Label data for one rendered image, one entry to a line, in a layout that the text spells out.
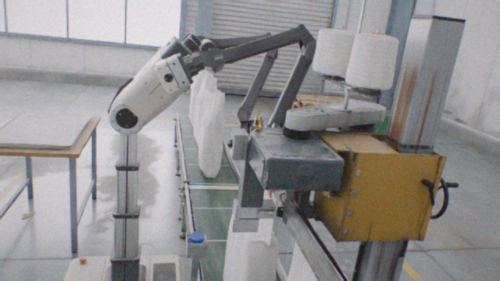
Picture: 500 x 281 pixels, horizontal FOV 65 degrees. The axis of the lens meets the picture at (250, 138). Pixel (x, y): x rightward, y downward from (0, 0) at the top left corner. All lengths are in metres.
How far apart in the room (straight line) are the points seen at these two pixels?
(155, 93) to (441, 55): 1.10
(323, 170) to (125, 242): 1.30
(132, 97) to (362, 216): 1.07
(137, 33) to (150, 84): 7.05
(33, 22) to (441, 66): 8.35
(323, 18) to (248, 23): 1.71
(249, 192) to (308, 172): 0.30
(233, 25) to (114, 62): 2.62
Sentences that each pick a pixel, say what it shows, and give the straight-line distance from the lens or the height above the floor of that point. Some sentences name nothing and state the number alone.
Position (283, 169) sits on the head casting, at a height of 1.30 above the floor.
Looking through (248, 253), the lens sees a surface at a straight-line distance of 1.70.
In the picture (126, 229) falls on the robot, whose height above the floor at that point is 0.61.
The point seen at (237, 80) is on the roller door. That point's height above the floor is 0.35.
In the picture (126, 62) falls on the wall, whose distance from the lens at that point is 8.85.
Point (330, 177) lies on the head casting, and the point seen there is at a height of 1.28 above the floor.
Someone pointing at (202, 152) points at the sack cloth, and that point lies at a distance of 3.31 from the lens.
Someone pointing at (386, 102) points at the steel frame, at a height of 0.15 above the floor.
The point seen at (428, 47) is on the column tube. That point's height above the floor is 1.67.
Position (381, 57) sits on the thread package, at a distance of 1.23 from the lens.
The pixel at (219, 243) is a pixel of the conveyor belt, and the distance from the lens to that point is 2.47.
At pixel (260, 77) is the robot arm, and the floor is 1.41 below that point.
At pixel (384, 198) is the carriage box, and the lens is 1.36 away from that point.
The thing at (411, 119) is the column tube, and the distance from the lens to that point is 1.38.
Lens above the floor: 1.69
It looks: 17 degrees down
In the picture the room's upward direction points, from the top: 7 degrees clockwise
